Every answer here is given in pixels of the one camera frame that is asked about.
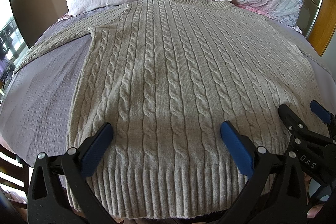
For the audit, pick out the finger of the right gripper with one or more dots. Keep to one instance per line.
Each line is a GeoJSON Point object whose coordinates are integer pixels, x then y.
{"type": "Point", "coordinates": [289, 118]}

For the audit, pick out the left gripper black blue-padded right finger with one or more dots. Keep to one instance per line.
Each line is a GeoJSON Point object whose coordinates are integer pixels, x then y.
{"type": "Point", "coordinates": [274, 192]}

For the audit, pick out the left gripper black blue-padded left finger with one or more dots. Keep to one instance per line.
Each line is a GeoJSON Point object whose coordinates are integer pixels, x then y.
{"type": "Point", "coordinates": [47, 202]}

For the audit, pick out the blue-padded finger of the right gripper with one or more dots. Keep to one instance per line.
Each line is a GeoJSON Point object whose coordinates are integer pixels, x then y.
{"type": "Point", "coordinates": [326, 116]}

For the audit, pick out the beige cable-knit sweater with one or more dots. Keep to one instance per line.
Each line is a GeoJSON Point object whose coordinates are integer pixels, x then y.
{"type": "Point", "coordinates": [166, 74]}

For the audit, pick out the person's right hand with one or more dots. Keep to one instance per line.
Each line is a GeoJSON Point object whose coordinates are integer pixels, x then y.
{"type": "Point", "coordinates": [313, 210]}

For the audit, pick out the lavender bed sheet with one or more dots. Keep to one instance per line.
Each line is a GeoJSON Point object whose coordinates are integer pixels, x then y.
{"type": "Point", "coordinates": [35, 111]}

